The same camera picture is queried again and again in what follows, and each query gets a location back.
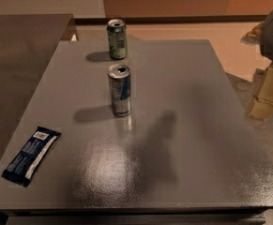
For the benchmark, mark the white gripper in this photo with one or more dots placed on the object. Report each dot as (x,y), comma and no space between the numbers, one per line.
(262,106)

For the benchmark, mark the green soda can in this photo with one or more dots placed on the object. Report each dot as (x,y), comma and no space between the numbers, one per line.
(117,38)

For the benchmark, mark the silver blue energy drink can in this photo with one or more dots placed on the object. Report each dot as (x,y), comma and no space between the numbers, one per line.
(119,83)

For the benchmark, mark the blue rxbar blueberry wrapper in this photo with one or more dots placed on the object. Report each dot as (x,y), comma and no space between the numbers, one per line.
(21,169)

